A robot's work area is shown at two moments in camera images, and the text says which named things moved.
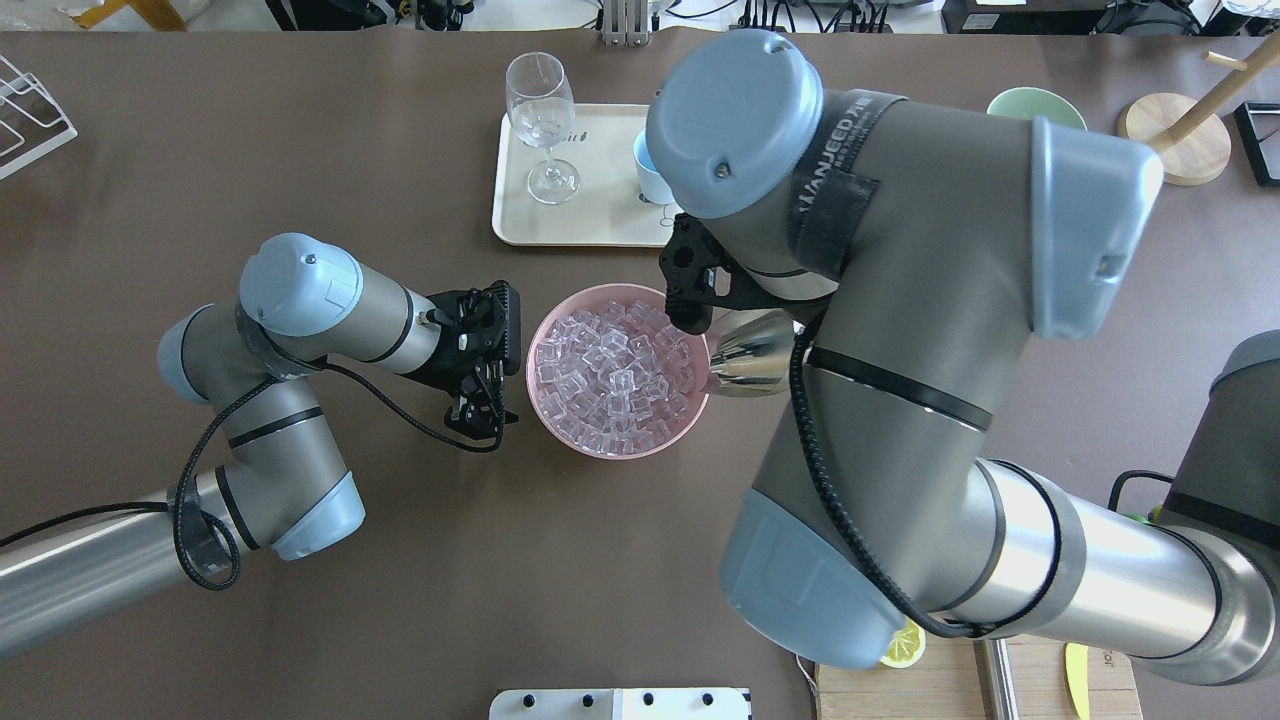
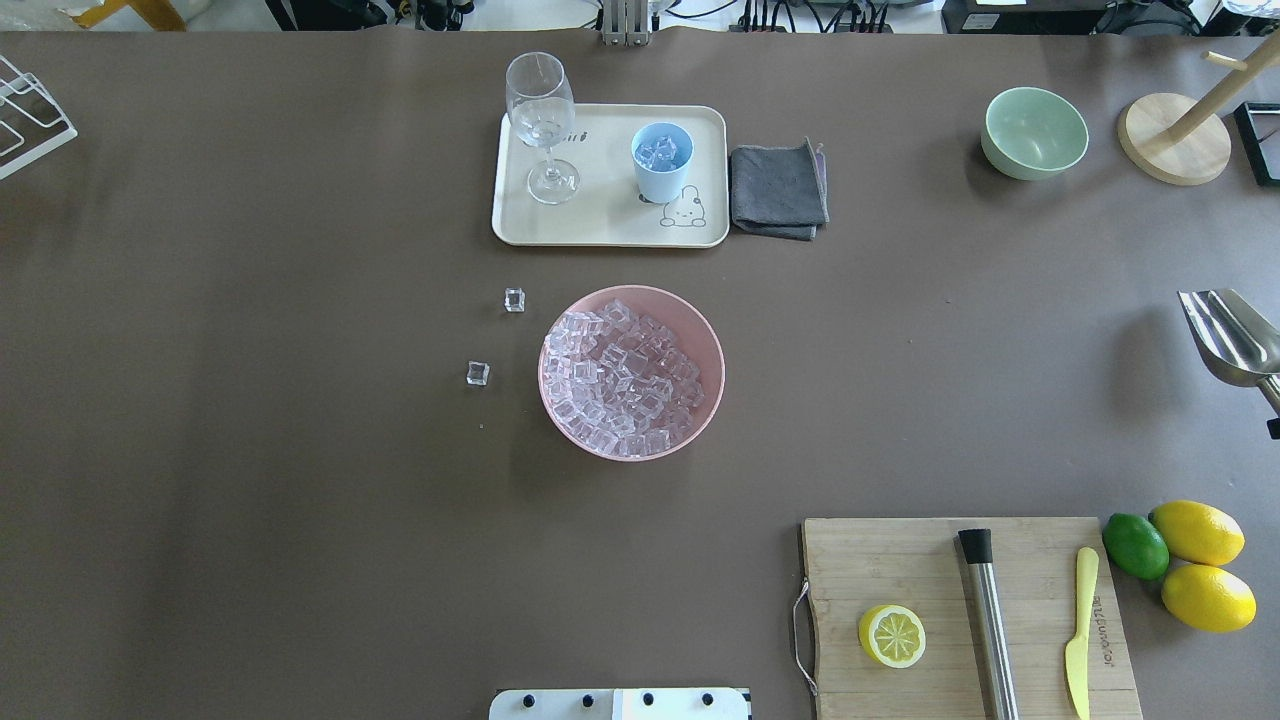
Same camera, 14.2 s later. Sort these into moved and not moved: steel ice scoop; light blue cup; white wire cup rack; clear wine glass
Moved: steel ice scoop
Not moved: clear wine glass; white wire cup rack; light blue cup
